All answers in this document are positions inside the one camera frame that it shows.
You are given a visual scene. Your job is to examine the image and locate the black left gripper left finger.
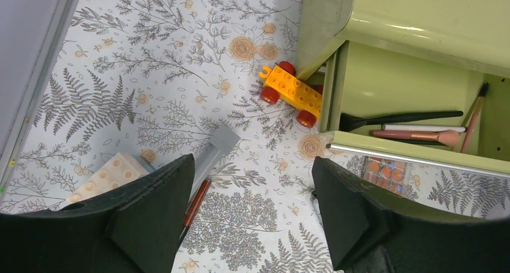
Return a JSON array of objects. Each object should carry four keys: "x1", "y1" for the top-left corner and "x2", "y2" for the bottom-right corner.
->
[{"x1": 1, "y1": 154, "x2": 195, "y2": 272}]

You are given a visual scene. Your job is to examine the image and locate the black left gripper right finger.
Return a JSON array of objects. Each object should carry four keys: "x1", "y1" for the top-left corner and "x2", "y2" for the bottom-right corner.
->
[{"x1": 312, "y1": 157, "x2": 509, "y2": 272}]

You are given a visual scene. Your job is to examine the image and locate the black makeup brush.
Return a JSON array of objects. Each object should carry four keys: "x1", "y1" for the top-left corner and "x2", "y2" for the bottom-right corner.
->
[{"x1": 339, "y1": 111, "x2": 464, "y2": 132}]

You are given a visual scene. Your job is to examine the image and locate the pink rose gold brush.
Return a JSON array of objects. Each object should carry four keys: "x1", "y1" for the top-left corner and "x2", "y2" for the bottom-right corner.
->
[{"x1": 369, "y1": 130, "x2": 461, "y2": 147}]

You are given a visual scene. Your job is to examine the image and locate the pink thin makeup brush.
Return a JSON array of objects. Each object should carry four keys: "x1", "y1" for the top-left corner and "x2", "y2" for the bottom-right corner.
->
[{"x1": 460, "y1": 82, "x2": 489, "y2": 153}]

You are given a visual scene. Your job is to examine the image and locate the grey makeup tube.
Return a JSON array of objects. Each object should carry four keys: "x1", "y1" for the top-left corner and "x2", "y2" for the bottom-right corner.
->
[{"x1": 189, "y1": 126, "x2": 241, "y2": 202}]

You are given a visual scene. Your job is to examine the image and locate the white cream tube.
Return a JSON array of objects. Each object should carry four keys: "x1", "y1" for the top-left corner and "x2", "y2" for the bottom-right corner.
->
[{"x1": 312, "y1": 197, "x2": 324, "y2": 227}]

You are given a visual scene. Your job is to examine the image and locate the red brown eyeliner pencil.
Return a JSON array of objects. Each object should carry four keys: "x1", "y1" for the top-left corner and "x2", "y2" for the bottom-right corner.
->
[{"x1": 179, "y1": 178, "x2": 211, "y2": 246}]

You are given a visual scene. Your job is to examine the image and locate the beige toy brick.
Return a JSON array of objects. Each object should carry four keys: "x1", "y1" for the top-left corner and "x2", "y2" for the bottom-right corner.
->
[{"x1": 66, "y1": 153, "x2": 149, "y2": 204}]

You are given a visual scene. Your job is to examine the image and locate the yellow toy car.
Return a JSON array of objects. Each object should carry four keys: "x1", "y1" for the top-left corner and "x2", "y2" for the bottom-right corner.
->
[{"x1": 259, "y1": 61, "x2": 322, "y2": 128}]

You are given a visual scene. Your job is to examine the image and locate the green drawer cabinet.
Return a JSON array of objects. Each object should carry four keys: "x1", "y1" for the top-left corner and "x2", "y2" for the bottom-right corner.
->
[{"x1": 295, "y1": 0, "x2": 509, "y2": 178}]

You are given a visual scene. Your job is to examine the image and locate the aluminium frame rail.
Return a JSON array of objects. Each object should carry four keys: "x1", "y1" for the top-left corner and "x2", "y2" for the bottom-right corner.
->
[{"x1": 1, "y1": 0, "x2": 79, "y2": 186}]

